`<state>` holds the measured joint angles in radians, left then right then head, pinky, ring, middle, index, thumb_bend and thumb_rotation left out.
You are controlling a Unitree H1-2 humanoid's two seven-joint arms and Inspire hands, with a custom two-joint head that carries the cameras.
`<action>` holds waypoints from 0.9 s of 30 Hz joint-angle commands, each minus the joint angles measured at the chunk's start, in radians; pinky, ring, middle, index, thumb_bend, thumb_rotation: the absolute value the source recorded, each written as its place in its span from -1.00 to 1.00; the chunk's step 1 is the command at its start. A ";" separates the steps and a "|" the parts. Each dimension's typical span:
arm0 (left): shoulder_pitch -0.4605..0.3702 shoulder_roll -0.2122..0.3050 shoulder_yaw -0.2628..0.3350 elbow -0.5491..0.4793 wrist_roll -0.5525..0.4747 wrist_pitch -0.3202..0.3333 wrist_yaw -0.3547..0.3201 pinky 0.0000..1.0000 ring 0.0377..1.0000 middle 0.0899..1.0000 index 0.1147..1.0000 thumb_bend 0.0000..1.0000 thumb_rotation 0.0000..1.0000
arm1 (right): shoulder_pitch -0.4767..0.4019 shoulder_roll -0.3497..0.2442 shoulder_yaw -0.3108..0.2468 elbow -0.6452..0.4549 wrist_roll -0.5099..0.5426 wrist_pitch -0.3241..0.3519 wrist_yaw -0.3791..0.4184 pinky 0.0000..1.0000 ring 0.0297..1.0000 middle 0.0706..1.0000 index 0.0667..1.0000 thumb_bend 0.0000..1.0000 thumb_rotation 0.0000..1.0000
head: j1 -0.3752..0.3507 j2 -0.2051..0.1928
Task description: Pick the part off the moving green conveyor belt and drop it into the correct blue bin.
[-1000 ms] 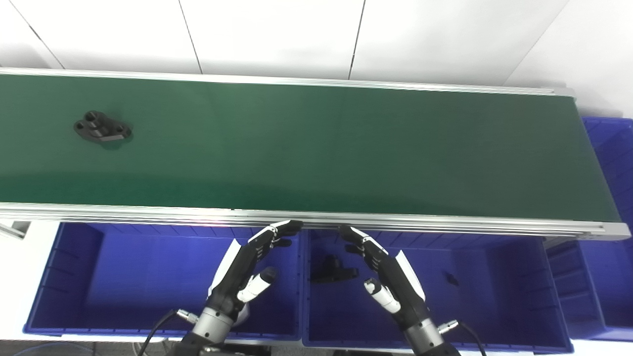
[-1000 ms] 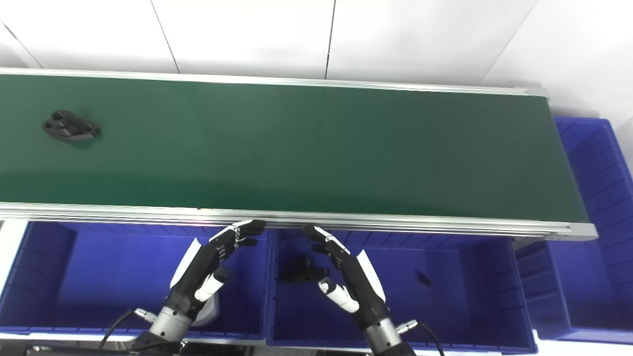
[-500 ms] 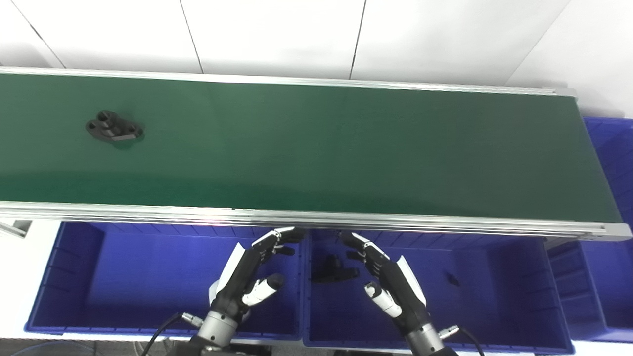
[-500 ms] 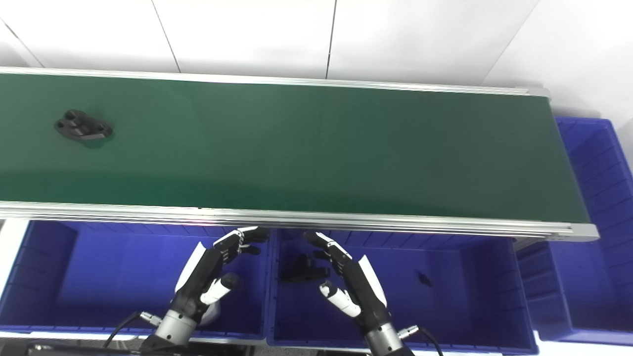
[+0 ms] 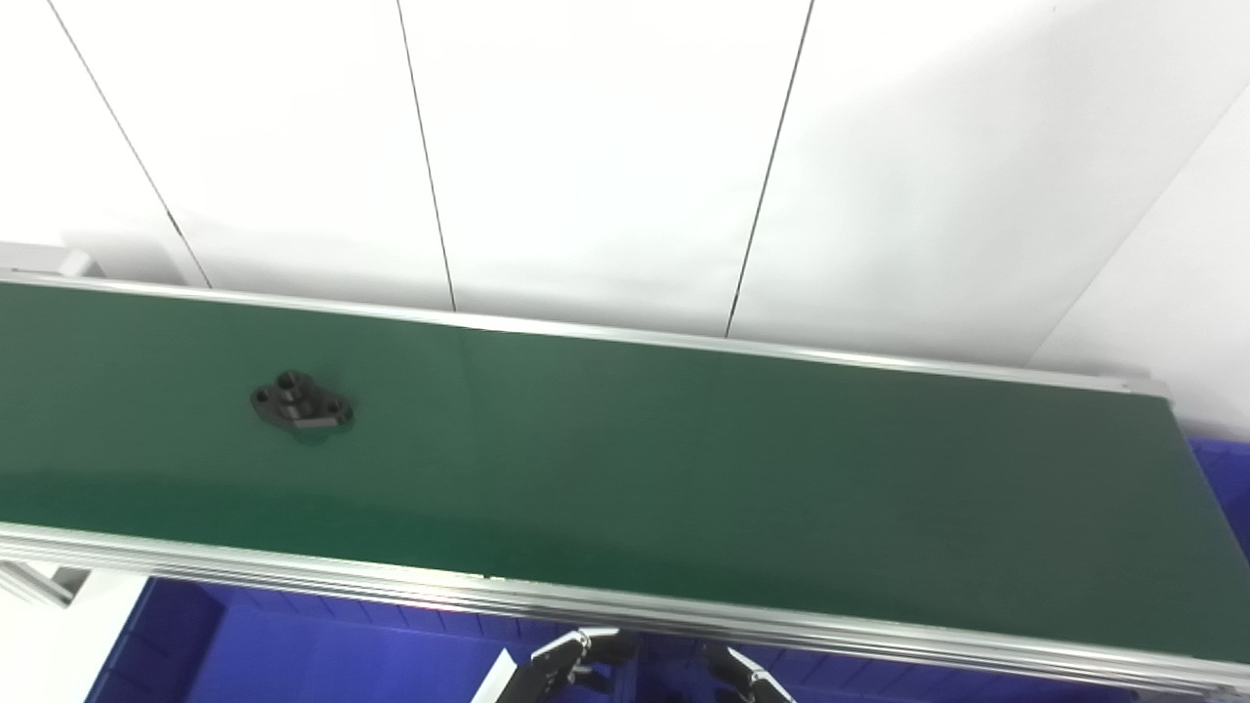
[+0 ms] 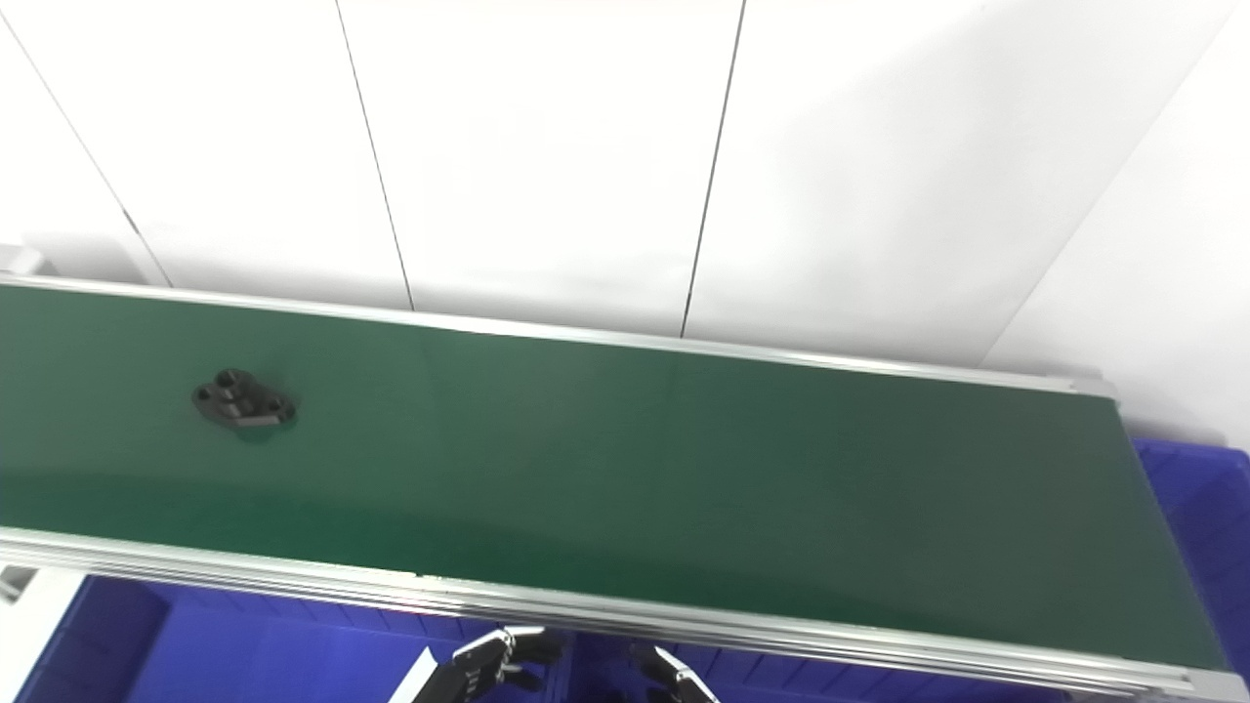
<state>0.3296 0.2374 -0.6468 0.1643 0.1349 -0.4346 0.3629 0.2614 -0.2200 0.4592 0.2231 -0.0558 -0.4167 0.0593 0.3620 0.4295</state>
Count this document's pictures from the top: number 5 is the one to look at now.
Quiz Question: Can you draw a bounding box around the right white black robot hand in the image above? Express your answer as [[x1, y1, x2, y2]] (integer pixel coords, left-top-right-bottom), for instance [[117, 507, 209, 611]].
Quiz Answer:
[[703, 644, 797, 703]]

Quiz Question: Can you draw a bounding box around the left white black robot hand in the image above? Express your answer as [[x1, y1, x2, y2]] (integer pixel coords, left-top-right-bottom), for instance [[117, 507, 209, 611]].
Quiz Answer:
[[474, 628, 626, 703]]

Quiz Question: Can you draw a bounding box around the black flange part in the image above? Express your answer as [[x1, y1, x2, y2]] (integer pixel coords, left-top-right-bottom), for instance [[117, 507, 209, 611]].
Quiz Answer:
[[250, 369, 355, 436]]

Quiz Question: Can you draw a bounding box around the blue plastic bin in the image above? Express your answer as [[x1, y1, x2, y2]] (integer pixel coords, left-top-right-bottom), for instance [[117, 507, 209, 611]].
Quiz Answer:
[[1184, 436, 1250, 579], [88, 576, 636, 703], [625, 635, 1144, 703]]

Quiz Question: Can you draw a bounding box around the green conveyor belt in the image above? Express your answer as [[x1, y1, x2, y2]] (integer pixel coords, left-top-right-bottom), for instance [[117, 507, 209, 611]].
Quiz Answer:
[[0, 269, 1250, 699], [0, 283, 1250, 665]]

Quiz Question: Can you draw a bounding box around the aluminium conveyor leg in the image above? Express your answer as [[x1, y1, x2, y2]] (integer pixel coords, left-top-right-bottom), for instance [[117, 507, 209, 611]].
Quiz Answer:
[[0, 561, 91, 609]]

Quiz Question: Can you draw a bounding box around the grey conveyor end housing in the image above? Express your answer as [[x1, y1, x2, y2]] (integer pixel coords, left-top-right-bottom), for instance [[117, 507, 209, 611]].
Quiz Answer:
[[0, 242, 104, 280]]

